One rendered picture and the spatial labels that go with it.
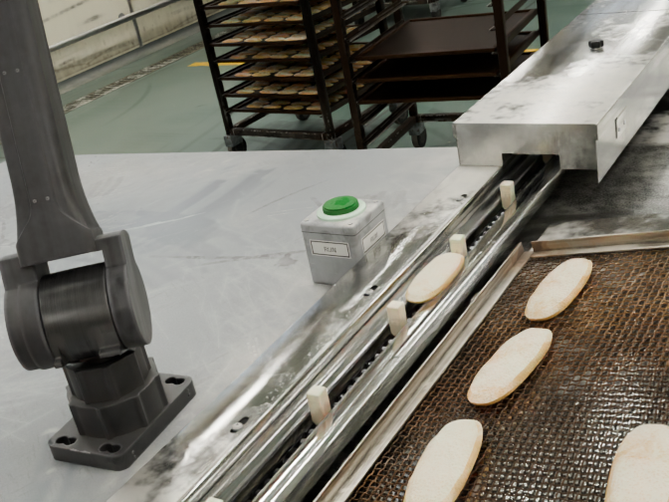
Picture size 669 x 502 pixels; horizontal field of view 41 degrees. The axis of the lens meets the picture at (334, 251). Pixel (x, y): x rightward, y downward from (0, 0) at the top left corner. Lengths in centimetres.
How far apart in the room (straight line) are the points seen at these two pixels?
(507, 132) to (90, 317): 57
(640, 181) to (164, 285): 59
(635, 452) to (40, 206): 48
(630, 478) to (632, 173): 70
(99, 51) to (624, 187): 565
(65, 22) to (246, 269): 538
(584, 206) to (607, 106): 12
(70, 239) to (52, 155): 7
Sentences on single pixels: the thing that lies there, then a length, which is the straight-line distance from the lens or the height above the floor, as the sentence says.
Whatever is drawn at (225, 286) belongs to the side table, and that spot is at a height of 82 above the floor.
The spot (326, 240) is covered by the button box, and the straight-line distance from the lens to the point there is 98.
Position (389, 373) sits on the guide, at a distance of 76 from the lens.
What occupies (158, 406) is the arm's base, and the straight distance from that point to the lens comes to 84.
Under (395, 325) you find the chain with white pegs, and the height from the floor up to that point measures 85.
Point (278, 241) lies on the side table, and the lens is 114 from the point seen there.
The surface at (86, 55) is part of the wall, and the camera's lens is 650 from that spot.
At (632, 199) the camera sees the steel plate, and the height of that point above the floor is 82.
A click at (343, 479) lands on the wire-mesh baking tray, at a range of 61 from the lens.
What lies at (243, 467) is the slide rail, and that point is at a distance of 72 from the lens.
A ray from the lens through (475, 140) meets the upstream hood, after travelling 113.
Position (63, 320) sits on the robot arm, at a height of 96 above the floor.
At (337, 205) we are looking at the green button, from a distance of 98.
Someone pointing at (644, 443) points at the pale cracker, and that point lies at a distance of 56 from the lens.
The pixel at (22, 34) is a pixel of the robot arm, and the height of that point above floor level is 117.
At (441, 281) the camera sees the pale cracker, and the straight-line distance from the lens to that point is 89.
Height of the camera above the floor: 128
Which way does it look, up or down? 25 degrees down
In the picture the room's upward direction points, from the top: 12 degrees counter-clockwise
